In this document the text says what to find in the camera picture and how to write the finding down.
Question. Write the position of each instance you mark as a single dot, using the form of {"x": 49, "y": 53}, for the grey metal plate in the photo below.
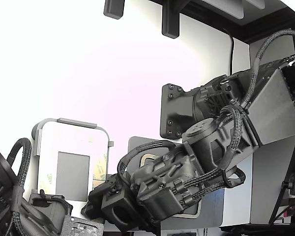
{"x": 211, "y": 211}

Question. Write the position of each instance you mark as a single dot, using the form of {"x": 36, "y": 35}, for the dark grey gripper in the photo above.
{"x": 162, "y": 186}

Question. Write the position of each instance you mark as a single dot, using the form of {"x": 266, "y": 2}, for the light grey panel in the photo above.
{"x": 226, "y": 7}

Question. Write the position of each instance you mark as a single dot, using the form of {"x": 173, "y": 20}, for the dark grey camera mount device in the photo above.
{"x": 51, "y": 209}

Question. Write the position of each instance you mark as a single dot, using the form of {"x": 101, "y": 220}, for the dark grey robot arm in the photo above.
{"x": 273, "y": 110}

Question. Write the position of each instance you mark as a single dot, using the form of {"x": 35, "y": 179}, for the dark perforated circuit board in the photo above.
{"x": 83, "y": 226}

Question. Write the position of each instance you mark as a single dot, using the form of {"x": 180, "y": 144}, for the black overhead frame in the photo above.
{"x": 260, "y": 29}

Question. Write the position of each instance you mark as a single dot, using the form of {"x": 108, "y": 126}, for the white panel with grey window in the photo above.
{"x": 49, "y": 147}

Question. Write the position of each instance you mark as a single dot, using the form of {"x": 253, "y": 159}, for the long black bracket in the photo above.
{"x": 170, "y": 19}

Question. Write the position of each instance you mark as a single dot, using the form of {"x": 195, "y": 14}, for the tan 3M protective film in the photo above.
{"x": 99, "y": 169}

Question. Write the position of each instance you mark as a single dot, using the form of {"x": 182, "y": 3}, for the short black bracket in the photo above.
{"x": 114, "y": 9}

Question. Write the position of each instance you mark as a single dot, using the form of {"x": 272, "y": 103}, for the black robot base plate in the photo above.
{"x": 174, "y": 115}

